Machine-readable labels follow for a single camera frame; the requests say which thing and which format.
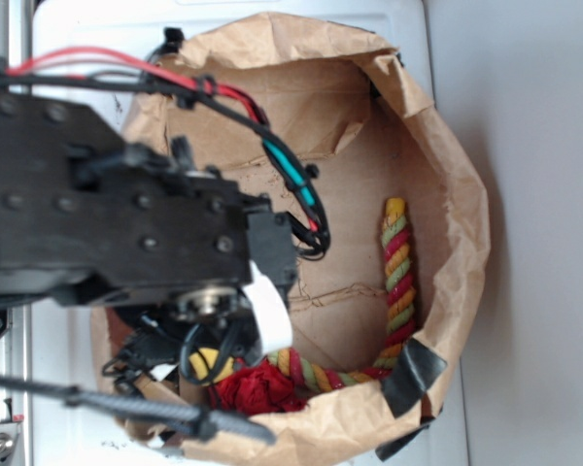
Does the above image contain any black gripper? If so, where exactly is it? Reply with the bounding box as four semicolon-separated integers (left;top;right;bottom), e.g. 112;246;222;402
109;287;260;386

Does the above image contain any yellow green sponge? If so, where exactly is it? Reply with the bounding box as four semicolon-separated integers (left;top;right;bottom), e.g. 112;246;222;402
189;348;234;385

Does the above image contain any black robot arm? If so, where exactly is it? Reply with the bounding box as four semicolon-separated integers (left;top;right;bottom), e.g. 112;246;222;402
0;88;297;385

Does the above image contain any white label tag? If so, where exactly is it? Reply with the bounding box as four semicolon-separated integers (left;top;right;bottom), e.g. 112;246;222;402
242;260;292;358

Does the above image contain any red crumpled cloth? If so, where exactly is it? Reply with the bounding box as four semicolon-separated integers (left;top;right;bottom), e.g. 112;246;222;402
208;361;307;416

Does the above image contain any brown paper bag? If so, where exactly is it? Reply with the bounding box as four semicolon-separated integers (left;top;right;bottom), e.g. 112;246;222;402
123;13;491;465

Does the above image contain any red black cable bundle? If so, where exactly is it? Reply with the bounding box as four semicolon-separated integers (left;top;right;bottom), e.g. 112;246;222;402
0;28;331;266

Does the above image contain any red yellow green rope toy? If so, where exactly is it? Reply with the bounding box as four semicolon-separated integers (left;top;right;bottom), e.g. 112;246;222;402
267;197;417;394

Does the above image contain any aluminium frame rail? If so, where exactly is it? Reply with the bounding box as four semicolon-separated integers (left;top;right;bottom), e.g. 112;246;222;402
0;0;32;466

